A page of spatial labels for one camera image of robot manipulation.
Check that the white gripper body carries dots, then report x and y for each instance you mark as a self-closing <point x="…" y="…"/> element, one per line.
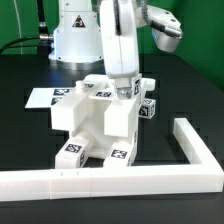
<point x="119" y="38"/>

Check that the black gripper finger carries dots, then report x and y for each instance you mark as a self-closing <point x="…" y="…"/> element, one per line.
<point x="123" y="88"/>

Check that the white tagged cube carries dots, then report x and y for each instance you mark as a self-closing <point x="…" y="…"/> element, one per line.
<point x="136" y="84"/>
<point x="147" y="109"/>

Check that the white chair seat part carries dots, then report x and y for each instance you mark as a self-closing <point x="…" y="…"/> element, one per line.
<point x="102" y="144"/>

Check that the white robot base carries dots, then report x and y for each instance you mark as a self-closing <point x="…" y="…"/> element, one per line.
<point x="77" y="39"/>

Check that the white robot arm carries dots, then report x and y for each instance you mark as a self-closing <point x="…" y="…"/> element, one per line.
<point x="166" y="29"/>

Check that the white tag sheet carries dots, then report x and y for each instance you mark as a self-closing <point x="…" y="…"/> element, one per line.
<point x="46" y="97"/>

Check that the white U-shaped frame fence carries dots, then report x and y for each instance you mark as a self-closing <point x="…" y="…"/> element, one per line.
<point x="201" y="174"/>

